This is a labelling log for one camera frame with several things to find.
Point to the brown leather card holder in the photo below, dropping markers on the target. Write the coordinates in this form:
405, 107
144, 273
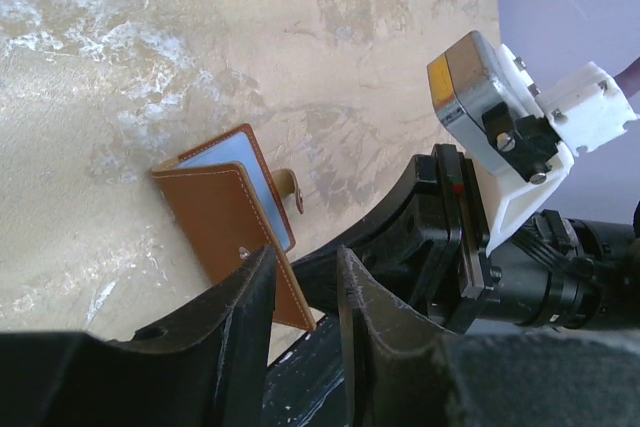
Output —
229, 203

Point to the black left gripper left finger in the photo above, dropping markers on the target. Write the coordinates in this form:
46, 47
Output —
204, 364

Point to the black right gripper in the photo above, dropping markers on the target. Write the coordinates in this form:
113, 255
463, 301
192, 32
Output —
554, 272

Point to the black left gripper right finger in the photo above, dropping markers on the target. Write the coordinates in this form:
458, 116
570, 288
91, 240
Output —
401, 369

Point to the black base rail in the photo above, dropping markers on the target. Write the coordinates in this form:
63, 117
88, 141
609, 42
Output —
305, 385

